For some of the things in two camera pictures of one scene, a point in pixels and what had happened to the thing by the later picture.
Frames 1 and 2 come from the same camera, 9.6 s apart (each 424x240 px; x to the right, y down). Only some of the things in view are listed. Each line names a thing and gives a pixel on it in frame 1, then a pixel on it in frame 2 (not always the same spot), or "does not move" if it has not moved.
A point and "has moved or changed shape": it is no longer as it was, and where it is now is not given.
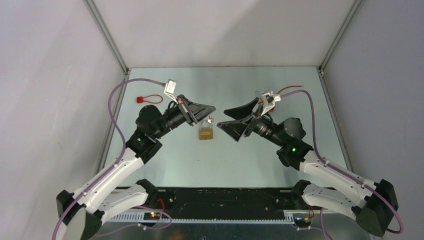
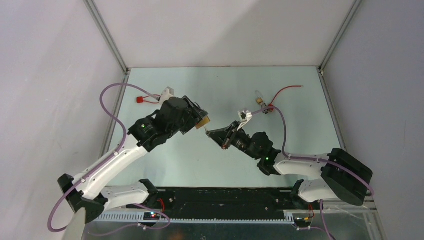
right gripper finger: (238, 113) -> (233, 126)
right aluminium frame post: (339, 34) does not move
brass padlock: (206, 134) has moved or changed shape
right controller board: (302, 222) does not move
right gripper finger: (235, 129) -> (222, 137)
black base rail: (192, 203) does not move
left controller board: (151, 216) does not move
